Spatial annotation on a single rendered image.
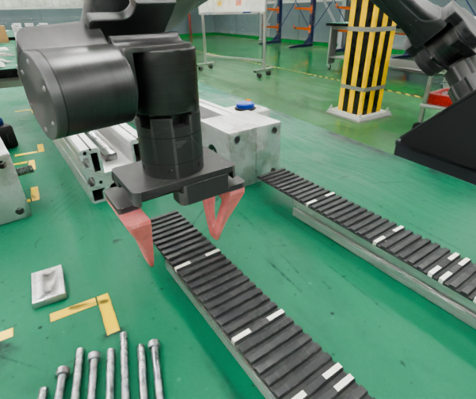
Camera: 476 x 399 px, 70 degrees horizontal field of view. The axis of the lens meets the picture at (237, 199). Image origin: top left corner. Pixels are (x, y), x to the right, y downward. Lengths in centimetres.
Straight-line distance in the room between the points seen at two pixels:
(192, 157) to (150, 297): 15
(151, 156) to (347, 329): 23
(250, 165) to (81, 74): 35
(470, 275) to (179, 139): 29
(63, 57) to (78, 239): 28
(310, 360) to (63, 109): 24
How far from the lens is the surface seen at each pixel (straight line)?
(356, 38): 382
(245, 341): 28
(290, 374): 26
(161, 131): 29
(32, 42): 27
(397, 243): 40
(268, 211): 48
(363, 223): 41
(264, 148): 55
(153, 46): 28
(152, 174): 31
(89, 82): 25
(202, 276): 33
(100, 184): 54
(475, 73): 80
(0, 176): 54
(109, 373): 31
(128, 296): 37
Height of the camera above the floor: 103
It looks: 29 degrees down
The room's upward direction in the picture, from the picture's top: 1 degrees counter-clockwise
